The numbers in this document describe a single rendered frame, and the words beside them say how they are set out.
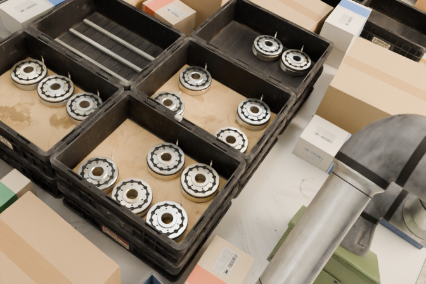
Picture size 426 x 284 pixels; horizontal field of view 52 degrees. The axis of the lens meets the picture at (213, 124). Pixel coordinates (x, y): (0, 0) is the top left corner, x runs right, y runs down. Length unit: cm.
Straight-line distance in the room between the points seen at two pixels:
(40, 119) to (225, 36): 70
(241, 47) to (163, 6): 33
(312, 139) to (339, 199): 70
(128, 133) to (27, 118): 29
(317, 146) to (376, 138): 69
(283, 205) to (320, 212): 63
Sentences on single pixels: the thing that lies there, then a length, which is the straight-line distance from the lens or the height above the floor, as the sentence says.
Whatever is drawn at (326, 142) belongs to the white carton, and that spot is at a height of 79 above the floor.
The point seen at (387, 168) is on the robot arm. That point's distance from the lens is 72.
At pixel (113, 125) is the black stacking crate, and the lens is 125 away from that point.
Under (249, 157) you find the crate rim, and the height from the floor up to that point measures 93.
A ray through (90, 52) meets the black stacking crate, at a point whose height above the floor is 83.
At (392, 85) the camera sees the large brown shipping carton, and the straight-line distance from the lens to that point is 153.
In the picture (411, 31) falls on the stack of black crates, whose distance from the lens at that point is 259.
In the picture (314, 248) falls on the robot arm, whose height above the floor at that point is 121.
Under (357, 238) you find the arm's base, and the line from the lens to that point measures 113.
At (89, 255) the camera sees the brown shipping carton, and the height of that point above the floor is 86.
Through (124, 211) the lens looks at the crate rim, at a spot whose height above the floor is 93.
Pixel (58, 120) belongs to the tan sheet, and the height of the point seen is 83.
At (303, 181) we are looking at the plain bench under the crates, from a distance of 141.
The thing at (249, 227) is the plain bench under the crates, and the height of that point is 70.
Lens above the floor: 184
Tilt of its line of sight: 51 degrees down
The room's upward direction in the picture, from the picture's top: 12 degrees clockwise
